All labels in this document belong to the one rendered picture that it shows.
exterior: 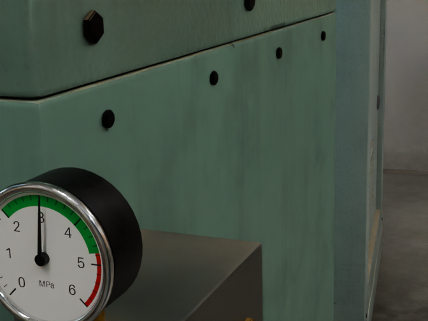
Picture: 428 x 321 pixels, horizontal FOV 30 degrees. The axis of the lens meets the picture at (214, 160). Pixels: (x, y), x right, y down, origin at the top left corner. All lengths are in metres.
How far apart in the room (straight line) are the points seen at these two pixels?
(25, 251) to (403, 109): 2.62
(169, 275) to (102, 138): 0.08
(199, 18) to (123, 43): 0.11
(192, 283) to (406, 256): 1.78
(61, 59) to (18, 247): 0.11
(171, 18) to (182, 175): 0.10
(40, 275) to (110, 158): 0.13
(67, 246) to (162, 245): 0.13
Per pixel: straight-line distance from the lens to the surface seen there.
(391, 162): 2.95
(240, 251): 0.43
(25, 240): 0.33
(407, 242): 2.26
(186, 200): 0.54
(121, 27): 0.45
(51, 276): 0.33
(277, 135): 0.72
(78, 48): 0.41
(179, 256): 0.43
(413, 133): 2.92
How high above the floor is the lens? 0.77
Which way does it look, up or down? 14 degrees down
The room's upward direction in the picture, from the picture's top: 2 degrees counter-clockwise
